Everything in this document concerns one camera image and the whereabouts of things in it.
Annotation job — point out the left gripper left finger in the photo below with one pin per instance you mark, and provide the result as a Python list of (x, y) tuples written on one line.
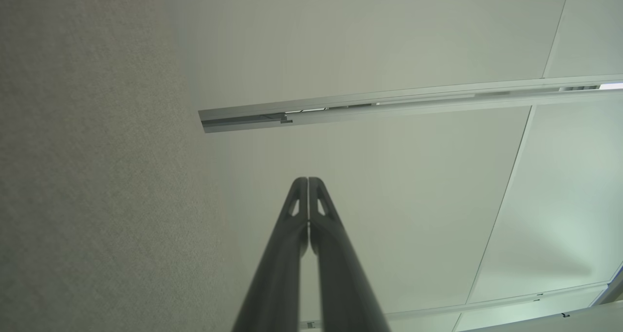
[(277, 273)]

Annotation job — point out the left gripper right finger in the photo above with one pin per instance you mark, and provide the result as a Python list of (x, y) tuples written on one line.
[(340, 273)]

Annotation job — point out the pale partition joint strip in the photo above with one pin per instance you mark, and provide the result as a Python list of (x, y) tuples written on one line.
[(486, 305)]

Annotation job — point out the grey metal partition post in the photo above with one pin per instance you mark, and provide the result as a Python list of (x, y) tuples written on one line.
[(340, 113)]

